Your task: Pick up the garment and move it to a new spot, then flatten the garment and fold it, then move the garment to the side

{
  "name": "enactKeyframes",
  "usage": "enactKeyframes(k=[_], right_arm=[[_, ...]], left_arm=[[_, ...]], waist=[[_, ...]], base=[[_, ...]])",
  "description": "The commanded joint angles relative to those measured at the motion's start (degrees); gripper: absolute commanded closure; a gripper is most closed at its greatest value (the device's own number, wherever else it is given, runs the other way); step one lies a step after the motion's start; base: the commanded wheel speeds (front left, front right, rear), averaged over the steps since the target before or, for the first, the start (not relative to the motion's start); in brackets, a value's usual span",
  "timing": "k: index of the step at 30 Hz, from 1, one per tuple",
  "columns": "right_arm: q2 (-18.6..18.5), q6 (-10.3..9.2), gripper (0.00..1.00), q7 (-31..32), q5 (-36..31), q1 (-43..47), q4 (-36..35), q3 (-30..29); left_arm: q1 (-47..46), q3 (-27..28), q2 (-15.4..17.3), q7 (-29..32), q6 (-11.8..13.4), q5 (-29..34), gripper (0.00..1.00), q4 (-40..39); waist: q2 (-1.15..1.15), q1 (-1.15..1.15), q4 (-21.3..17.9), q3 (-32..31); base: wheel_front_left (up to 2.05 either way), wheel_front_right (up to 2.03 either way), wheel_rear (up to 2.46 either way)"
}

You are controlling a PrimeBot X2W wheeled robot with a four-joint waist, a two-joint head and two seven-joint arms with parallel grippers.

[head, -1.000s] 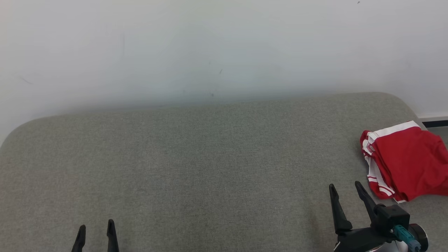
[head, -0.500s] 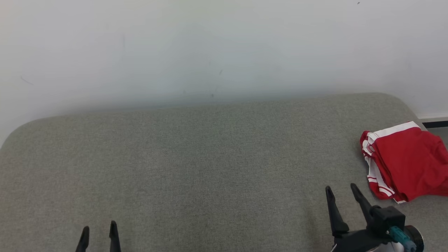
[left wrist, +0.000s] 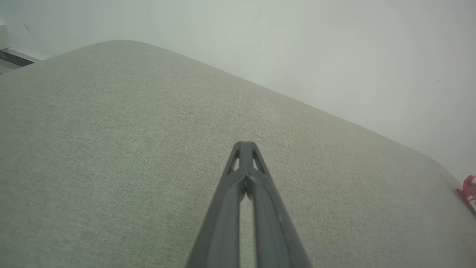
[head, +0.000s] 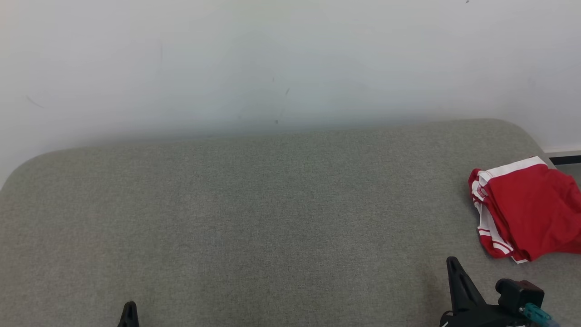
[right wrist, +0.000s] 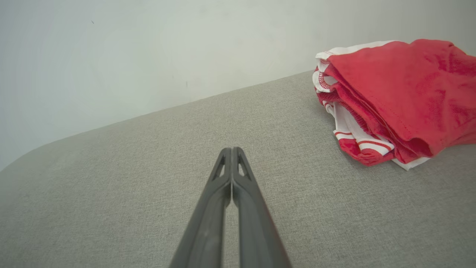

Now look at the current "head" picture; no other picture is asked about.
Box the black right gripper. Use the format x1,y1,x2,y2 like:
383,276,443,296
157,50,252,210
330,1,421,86
439,256,532,327

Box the black and white baseboard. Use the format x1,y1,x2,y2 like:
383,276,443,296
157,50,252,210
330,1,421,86
542,146,581,165

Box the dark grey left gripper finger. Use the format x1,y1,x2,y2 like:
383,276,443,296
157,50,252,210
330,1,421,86
117,301,140,327

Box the red shorts with white stripe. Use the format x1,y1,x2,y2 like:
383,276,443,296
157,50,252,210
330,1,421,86
478,156,581,263

